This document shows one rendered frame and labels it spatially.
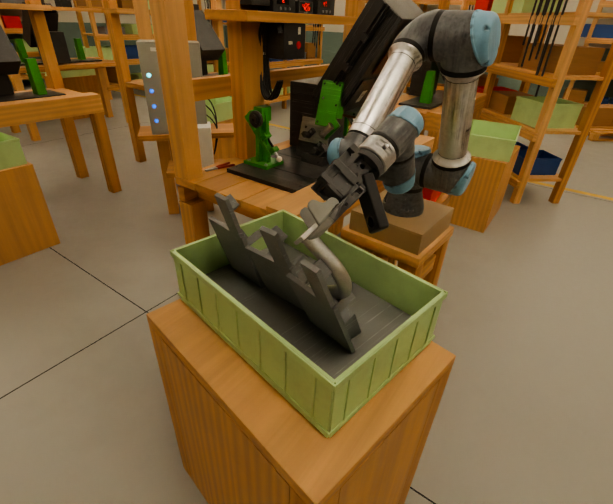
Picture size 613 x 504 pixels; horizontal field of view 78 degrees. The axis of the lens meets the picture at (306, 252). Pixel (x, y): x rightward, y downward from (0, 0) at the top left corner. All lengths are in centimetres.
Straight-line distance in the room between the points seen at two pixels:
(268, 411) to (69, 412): 133
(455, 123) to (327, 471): 94
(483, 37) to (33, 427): 213
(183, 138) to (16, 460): 145
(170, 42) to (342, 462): 149
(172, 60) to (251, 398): 127
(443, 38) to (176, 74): 102
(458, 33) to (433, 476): 153
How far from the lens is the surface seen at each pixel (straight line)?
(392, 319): 104
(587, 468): 211
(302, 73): 246
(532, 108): 438
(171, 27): 169
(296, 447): 84
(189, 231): 194
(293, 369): 81
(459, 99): 117
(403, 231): 132
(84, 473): 188
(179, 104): 171
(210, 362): 99
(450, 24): 111
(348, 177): 73
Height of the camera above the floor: 152
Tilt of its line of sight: 32 degrees down
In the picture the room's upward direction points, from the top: 2 degrees clockwise
